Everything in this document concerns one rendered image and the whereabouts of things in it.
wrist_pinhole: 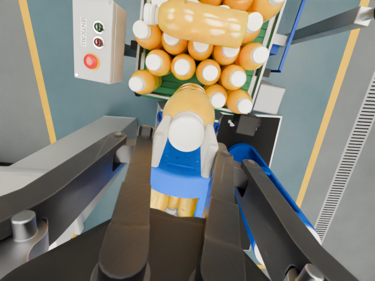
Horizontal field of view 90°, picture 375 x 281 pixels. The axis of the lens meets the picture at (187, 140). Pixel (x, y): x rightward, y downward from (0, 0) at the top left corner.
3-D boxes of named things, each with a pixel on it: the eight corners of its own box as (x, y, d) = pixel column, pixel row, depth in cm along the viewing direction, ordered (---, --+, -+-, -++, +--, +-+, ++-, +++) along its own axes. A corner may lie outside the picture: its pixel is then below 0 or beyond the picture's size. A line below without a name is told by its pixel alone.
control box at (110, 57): (92, 76, 62) (73, 77, 52) (92, 4, 54) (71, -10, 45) (122, 82, 62) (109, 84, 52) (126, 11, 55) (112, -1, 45)
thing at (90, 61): (85, 67, 51) (82, 67, 50) (85, 53, 50) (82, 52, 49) (98, 69, 51) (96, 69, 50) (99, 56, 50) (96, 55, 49)
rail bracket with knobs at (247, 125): (225, 124, 76) (229, 132, 67) (230, 106, 74) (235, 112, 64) (249, 129, 77) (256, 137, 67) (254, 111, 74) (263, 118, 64)
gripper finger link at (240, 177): (218, 165, 13) (259, 174, 13) (213, 140, 18) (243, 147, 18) (212, 182, 14) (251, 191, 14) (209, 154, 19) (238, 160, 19)
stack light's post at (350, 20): (243, 54, 148) (352, 23, 45) (244, 49, 147) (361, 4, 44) (248, 56, 148) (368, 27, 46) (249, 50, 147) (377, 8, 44)
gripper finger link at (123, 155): (145, 169, 14) (104, 161, 13) (157, 143, 18) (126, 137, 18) (148, 150, 13) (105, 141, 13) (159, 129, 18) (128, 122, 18)
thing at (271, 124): (201, 236, 218) (202, 247, 204) (215, 108, 164) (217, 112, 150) (246, 239, 217) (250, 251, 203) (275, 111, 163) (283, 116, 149)
